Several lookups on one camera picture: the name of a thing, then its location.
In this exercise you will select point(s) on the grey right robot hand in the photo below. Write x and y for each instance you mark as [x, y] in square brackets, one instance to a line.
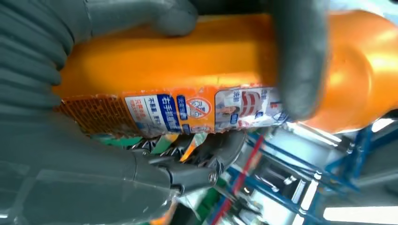
[62, 180]

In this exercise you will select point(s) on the blue metal rack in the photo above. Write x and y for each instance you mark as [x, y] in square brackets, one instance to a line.
[311, 186]

